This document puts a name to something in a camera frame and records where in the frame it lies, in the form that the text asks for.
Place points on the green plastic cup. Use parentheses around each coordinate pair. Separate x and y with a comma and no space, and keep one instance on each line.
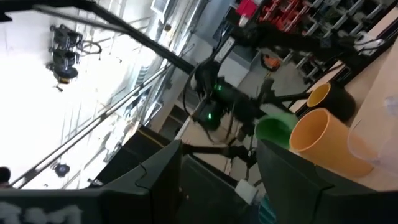
(273,129)

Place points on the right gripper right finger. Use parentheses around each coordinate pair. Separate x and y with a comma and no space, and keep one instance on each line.
(295,193)

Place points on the red storage rack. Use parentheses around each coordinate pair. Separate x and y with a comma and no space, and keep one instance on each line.
(286,14)

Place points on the person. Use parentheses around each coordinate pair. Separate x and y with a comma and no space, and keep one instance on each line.
(4,175)

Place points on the orange plastic cup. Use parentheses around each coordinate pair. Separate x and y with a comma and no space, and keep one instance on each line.
(329,146)

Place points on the small white object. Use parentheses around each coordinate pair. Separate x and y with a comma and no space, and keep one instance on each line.
(246,191)

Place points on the clear plastic cup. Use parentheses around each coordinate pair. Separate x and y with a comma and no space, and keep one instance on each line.
(379,146)

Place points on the black overhead camera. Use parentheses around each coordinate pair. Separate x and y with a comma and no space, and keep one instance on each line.
(63,59)

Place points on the grey metal rail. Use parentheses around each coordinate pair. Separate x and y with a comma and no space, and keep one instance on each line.
(93,123)

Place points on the blue faceted glass cup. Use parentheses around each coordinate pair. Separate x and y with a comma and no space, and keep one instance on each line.
(267,213)

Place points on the black metal shelf frame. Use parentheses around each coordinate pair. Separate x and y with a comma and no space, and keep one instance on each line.
(289,97)

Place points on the black rig frame beam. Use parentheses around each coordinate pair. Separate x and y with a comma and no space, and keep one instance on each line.
(140,37)

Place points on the black mug yellow inside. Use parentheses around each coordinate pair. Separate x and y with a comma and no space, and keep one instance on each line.
(339,101)

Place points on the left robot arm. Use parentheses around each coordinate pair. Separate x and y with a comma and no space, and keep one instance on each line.
(236,99)

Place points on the white power adapter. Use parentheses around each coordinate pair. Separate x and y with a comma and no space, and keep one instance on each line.
(370,43)

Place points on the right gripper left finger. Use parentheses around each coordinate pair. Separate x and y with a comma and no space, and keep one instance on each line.
(155,193)

